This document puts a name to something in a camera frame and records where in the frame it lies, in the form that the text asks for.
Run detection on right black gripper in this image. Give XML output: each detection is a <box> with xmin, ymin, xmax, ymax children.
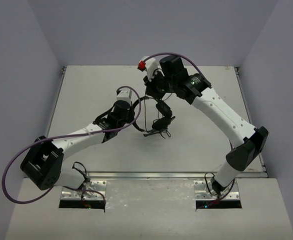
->
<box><xmin>144</xmin><ymin>68</ymin><xmax>176</xmax><ymax>101</ymax></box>

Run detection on black headphones with cable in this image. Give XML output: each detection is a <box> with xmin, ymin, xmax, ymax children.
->
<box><xmin>131</xmin><ymin>94</ymin><xmax>176</xmax><ymax>139</ymax></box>

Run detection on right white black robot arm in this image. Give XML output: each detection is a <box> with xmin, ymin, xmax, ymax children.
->
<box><xmin>137</xmin><ymin>53</ymin><xmax>269</xmax><ymax>195</ymax></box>

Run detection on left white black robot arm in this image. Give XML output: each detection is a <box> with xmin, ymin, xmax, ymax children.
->
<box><xmin>20</xmin><ymin>100</ymin><xmax>134</xmax><ymax>191</ymax></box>

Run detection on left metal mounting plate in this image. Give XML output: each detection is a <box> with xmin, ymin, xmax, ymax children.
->
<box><xmin>60</xmin><ymin>179</ymin><xmax>107</xmax><ymax>201</ymax></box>

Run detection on metal mounting plate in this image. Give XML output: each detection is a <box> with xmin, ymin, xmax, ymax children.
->
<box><xmin>60</xmin><ymin>179</ymin><xmax>107</xmax><ymax>201</ymax></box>
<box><xmin>193</xmin><ymin>178</ymin><xmax>240</xmax><ymax>201</ymax></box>

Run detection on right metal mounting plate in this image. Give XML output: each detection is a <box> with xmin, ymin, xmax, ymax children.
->
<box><xmin>193</xmin><ymin>178</ymin><xmax>240</xmax><ymax>201</ymax></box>

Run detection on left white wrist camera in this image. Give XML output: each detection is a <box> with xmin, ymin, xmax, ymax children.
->
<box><xmin>116</xmin><ymin>89</ymin><xmax>132</xmax><ymax>105</ymax></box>

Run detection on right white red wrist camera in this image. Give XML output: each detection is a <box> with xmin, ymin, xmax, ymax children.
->
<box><xmin>137</xmin><ymin>56</ymin><xmax>160</xmax><ymax>82</ymax></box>

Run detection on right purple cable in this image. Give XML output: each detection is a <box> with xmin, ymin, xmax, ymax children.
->
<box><xmin>144</xmin><ymin>51</ymin><xmax>237</xmax><ymax>203</ymax></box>

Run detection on purple cable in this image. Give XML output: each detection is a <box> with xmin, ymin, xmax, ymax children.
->
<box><xmin>1</xmin><ymin>86</ymin><xmax>142</xmax><ymax>205</ymax></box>
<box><xmin>144</xmin><ymin>51</ymin><xmax>237</xmax><ymax>203</ymax></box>

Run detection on aluminium rail table front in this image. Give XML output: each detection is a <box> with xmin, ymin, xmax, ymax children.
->
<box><xmin>61</xmin><ymin>170</ymin><xmax>220</xmax><ymax>179</ymax></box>

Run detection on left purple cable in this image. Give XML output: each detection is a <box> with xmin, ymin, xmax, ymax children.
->
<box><xmin>1</xmin><ymin>86</ymin><xmax>142</xmax><ymax>205</ymax></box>

